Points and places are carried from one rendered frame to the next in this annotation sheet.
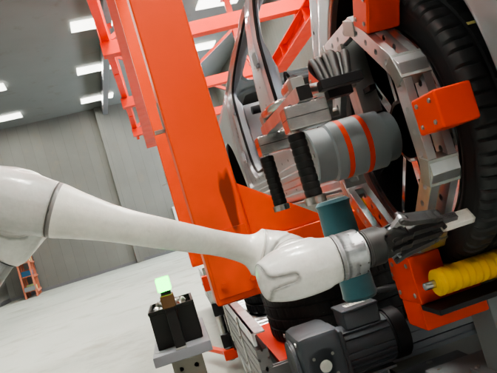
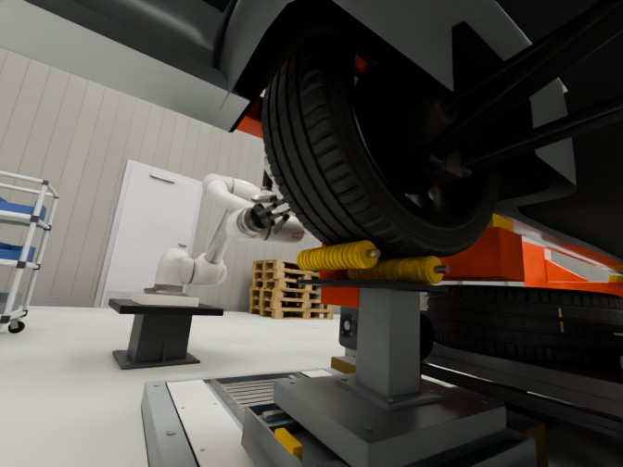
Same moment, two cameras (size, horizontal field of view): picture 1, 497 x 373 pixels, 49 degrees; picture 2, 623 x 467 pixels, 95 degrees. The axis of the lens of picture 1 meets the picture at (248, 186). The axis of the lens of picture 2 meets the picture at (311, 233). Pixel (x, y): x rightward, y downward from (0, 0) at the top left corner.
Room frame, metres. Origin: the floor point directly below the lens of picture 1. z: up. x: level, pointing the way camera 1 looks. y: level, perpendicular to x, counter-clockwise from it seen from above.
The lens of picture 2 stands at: (0.89, -1.05, 0.42)
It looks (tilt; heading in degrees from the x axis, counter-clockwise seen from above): 12 degrees up; 67
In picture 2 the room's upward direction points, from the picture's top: 5 degrees clockwise
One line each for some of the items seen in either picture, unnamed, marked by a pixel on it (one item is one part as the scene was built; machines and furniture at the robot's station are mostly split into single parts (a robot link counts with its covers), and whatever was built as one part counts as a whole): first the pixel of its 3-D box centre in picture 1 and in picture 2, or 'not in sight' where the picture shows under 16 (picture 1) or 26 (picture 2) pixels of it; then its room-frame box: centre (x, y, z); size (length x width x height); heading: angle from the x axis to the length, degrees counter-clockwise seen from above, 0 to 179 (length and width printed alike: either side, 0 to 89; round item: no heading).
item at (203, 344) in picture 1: (181, 340); not in sight; (1.79, 0.35, 0.44); 0.43 x 0.17 x 0.03; 9
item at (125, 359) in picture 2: not in sight; (160, 330); (0.82, 0.85, 0.15); 0.50 x 0.50 x 0.30; 16
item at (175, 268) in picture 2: not in sight; (174, 267); (0.83, 0.86, 0.51); 0.18 x 0.16 x 0.22; 12
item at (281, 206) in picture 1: (274, 181); not in sight; (1.44, -0.07, 0.83); 0.04 x 0.04 x 0.16
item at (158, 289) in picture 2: not in sight; (164, 290); (0.80, 0.84, 0.37); 0.22 x 0.18 x 0.06; 27
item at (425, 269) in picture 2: not in sight; (389, 271); (1.34, -0.49, 0.49); 0.29 x 0.06 x 0.06; 99
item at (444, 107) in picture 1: (444, 109); (258, 117); (1.00, -0.38, 0.85); 0.09 x 0.08 x 0.07; 9
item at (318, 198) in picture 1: (305, 166); (269, 171); (1.10, -0.12, 0.83); 0.04 x 0.04 x 0.16
